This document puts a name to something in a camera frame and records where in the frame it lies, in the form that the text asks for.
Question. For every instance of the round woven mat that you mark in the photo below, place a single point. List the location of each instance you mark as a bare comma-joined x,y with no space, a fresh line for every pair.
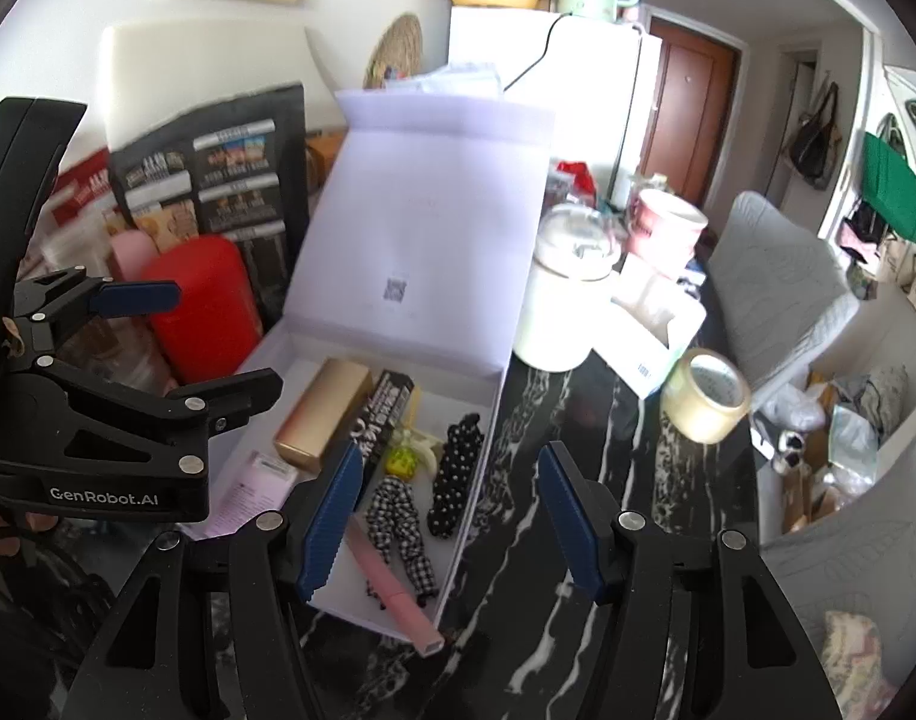
392,52

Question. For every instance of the grey leaf pattern chair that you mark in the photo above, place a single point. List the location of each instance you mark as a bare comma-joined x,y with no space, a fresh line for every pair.
773,285
848,562

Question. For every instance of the red packet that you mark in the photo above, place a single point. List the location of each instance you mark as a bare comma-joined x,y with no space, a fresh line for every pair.
576,176

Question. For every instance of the gold rectangular box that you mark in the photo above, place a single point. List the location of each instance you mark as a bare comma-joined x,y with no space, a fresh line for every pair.
323,412

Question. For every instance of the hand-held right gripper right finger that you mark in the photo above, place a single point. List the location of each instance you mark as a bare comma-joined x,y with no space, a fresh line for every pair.
570,525

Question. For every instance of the large green bag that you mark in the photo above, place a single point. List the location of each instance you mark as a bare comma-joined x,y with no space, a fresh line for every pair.
893,187

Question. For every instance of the person's left hand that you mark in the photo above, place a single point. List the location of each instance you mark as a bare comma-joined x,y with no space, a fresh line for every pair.
34,523

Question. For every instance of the brown door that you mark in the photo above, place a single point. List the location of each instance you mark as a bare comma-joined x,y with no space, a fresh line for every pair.
690,105

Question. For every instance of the white mini cooker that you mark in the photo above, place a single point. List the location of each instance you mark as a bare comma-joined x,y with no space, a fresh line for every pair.
555,315

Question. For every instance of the dark hanging handbag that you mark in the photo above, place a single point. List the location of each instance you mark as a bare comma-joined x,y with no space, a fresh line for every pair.
814,142

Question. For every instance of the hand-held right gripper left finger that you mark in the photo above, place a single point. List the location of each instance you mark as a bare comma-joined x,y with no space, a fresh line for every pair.
330,517

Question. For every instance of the white foam board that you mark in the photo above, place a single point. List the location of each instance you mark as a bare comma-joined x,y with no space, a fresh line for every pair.
203,75

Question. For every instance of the pink tube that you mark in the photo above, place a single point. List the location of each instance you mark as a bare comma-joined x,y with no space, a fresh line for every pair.
398,592

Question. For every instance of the black slim box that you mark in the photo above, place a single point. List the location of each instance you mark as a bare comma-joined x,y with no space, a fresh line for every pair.
383,412

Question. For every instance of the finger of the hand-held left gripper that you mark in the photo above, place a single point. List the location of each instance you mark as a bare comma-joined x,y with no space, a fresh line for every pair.
233,390
139,298

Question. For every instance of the black polka dot scrunchie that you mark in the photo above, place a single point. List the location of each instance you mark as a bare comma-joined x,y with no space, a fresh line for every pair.
454,480

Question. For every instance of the pink paper cups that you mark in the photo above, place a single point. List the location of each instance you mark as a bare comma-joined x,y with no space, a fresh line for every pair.
664,225

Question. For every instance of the lollipop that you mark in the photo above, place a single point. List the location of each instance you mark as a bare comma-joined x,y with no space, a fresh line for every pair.
402,459

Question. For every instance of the floral printed cushion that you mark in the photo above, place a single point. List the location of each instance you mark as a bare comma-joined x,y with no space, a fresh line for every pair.
859,652

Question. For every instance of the red box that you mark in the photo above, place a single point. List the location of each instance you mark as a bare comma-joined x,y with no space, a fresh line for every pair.
199,307

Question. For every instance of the white plastic bag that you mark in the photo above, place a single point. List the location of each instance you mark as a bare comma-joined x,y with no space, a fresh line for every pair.
796,409

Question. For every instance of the lavender gift box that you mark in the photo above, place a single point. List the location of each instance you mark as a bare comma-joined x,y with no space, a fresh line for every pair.
428,240

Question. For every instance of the white fridge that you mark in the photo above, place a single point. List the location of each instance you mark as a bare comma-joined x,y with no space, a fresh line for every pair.
585,97

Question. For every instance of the white tissue box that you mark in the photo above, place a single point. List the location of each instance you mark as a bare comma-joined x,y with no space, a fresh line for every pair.
645,330

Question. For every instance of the clear tape roll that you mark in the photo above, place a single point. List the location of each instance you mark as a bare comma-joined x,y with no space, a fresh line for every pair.
705,397

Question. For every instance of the black white checkered scrunchie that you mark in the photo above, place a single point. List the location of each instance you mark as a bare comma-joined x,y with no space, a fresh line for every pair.
394,517

